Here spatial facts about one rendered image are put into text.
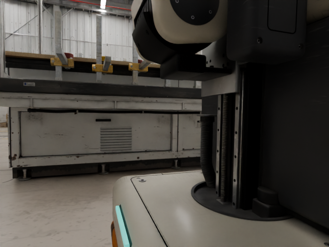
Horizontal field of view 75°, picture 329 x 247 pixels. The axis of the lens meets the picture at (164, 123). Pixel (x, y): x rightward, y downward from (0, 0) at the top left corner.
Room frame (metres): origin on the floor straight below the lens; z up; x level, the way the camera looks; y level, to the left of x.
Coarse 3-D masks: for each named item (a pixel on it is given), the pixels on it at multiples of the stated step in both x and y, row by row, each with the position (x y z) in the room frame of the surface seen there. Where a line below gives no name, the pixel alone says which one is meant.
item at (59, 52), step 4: (56, 48) 1.14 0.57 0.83; (60, 48) 1.14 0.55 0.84; (56, 52) 1.14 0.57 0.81; (60, 52) 1.14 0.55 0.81; (60, 56) 1.20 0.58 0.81; (64, 56) 1.24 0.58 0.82; (60, 60) 1.30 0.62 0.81; (64, 60) 1.29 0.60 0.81; (64, 64) 1.40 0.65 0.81; (68, 68) 1.53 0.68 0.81
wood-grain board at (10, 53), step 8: (8, 56) 1.49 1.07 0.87; (16, 56) 1.49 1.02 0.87; (24, 56) 1.49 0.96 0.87; (32, 56) 1.50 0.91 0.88; (40, 56) 1.52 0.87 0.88; (48, 56) 1.53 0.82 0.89; (112, 64) 1.69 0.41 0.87; (120, 64) 1.69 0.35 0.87; (128, 64) 1.71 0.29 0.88; (152, 64) 1.77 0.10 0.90
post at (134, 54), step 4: (132, 48) 1.58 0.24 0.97; (132, 52) 1.58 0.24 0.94; (136, 52) 1.56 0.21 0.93; (132, 56) 1.58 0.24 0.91; (136, 56) 1.56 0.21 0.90; (132, 60) 1.58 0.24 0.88; (136, 60) 1.56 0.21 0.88; (132, 72) 1.58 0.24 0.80; (136, 72) 1.56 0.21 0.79; (132, 76) 1.58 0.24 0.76; (136, 76) 1.56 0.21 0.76; (132, 80) 1.58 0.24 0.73; (136, 80) 1.56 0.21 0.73
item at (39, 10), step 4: (40, 0) 2.33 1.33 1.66; (40, 4) 2.33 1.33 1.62; (40, 8) 2.33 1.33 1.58; (40, 12) 2.33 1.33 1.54; (40, 16) 2.33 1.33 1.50; (40, 20) 2.33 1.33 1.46; (40, 24) 2.33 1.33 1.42; (40, 28) 2.33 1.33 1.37; (40, 32) 2.33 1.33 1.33; (40, 36) 2.34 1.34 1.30; (40, 40) 2.34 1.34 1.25; (40, 44) 2.34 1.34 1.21; (40, 48) 2.34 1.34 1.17; (40, 52) 2.34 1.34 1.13
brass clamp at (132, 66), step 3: (129, 63) 1.55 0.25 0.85; (132, 63) 1.54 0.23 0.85; (135, 63) 1.55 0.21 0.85; (138, 63) 1.56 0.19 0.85; (129, 66) 1.54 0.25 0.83; (132, 66) 1.54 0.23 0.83; (135, 66) 1.55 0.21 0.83; (138, 66) 1.56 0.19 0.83; (147, 66) 1.58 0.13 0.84; (129, 69) 1.55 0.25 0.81; (132, 69) 1.54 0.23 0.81; (135, 69) 1.55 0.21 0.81; (138, 69) 1.56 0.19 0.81; (141, 69) 1.57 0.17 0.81; (144, 69) 1.57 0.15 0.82; (147, 69) 1.58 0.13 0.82
